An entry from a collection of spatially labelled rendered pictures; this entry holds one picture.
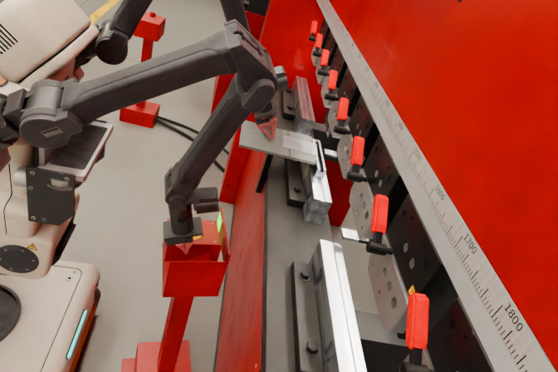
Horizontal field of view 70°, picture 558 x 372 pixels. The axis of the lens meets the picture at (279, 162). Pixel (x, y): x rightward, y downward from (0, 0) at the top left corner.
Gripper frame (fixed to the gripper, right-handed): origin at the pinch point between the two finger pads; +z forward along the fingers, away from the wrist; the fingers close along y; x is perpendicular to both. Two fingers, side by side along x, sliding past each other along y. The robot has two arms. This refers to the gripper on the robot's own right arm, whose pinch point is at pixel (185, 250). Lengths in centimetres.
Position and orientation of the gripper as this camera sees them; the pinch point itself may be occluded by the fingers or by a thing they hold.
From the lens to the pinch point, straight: 117.5
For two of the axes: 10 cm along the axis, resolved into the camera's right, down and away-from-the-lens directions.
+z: -0.4, 8.1, 5.8
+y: 9.7, -1.1, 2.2
